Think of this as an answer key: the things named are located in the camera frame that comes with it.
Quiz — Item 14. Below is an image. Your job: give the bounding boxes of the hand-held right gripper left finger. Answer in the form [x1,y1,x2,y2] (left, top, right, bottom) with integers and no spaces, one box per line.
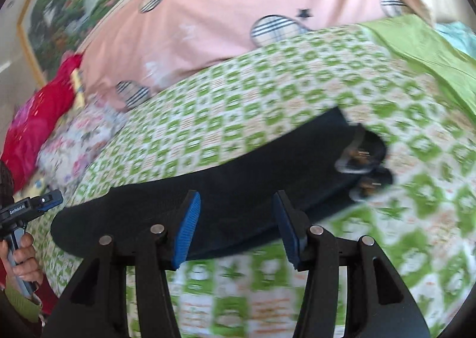
[43,190,202,338]

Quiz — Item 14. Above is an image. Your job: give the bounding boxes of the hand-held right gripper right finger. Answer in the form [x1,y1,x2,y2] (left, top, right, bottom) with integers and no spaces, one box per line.
[273,191,436,338]

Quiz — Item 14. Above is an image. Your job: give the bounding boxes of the green patterned bed sheet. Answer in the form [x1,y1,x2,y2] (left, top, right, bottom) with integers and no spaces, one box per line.
[28,24,476,338]

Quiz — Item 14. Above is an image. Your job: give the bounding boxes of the pink quilt with striped prints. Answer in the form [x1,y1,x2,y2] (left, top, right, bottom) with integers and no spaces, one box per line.
[80,0,434,112]

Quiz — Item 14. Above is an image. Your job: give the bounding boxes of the black pants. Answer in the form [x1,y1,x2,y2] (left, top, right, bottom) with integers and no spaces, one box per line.
[50,107,395,260]

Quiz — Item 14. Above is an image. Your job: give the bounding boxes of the floral pillow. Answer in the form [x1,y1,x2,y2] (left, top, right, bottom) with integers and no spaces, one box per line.
[30,94,129,193]

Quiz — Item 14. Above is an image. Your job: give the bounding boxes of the person's left hand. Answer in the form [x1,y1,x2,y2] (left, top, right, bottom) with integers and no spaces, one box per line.
[0,234,44,287]

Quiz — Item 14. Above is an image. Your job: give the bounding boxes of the plain green cloth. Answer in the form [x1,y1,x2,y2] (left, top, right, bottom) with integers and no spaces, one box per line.
[362,14,476,115]

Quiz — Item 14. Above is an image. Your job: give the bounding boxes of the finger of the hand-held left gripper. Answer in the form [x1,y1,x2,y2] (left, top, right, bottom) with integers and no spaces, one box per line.
[33,190,64,213]

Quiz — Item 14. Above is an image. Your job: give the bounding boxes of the light blue cloth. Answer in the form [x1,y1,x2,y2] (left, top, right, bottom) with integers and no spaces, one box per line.
[434,22,476,60]

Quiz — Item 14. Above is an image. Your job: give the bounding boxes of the red cloth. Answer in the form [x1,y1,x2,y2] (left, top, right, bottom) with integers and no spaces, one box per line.
[0,53,84,190]

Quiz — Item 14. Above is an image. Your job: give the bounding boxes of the person's left forearm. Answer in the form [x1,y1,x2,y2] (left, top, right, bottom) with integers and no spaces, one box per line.
[0,271,56,327]

